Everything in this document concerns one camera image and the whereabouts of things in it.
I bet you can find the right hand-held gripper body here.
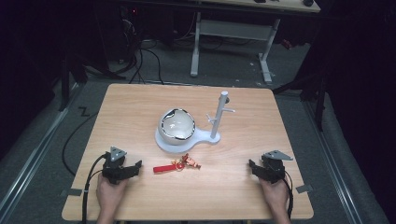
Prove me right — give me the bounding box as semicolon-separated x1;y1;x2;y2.
260;150;294;185

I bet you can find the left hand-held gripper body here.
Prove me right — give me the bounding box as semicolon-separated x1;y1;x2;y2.
102;146;138;185

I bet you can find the red keychain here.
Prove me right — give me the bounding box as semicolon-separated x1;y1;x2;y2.
152;153;202;175

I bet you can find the person's left hand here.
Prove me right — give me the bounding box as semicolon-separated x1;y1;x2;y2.
95;174;129;217

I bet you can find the person's right hand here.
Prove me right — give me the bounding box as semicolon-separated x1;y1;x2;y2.
259;176;290;217

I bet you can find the white bowl with dark rim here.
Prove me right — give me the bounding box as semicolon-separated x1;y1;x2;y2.
157;108;197;147

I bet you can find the white hook stand with base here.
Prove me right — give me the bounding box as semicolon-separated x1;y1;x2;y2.
154;91;236;154

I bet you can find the black metal stand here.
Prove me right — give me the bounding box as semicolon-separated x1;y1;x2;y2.
58;50;89;113
272;69;329;133

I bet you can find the white-legged wooden desk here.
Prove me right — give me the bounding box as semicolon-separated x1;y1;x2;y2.
189;0;322;84

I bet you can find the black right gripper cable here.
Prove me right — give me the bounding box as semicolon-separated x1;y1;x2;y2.
283;170;295;220

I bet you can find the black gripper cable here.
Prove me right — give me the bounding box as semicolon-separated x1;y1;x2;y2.
80;153;108;224
283;170;295;220

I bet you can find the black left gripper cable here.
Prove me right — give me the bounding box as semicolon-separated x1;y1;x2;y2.
80;153;108;224

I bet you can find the black floor cable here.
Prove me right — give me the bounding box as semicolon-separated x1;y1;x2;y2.
129;46;165;86
61;111;99;177

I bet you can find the metal floor rail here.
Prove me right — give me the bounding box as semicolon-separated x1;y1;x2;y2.
0;83;82;220
302;98;364;224

